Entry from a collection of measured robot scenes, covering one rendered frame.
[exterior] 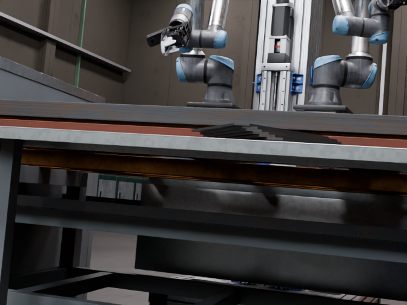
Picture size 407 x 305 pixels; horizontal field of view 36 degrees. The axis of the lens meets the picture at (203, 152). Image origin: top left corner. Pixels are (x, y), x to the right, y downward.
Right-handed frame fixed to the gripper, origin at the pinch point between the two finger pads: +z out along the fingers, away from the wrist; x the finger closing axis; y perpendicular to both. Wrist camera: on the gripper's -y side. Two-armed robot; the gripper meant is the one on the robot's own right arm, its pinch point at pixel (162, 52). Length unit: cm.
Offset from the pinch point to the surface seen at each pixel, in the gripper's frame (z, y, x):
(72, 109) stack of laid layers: 62, -8, -18
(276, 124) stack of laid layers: 69, 51, -5
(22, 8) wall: -826, -569, 244
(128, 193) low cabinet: -629, -425, 562
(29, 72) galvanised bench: 12, -49, -10
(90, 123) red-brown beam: 65, -3, -14
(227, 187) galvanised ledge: 20, 12, 54
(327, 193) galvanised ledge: 23, 51, 61
